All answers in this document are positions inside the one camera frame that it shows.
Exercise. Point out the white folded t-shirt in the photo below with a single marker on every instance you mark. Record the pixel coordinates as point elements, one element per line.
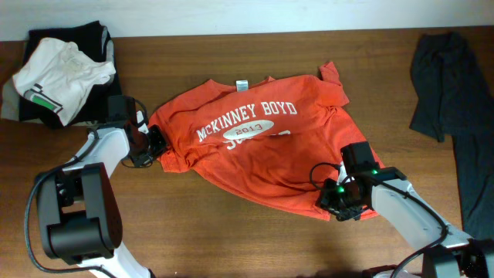
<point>59,77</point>

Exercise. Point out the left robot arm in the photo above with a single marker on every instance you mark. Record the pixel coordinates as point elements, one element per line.
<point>78,215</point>

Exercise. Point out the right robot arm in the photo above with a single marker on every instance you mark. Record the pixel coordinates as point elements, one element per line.
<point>446,251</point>

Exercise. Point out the black folded garment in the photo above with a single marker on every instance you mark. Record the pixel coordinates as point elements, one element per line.
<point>92,42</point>

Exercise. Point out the red printed t-shirt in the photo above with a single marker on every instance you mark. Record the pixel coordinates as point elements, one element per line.
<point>274,143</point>

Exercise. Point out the dark grey garment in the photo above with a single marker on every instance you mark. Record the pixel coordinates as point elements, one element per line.
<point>454,100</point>

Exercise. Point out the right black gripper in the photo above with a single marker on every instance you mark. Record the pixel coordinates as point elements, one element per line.
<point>324,200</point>

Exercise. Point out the grey folded garment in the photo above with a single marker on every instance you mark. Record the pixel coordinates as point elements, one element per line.
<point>9,102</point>

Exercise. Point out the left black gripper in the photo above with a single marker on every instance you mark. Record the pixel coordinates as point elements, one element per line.
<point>160,147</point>

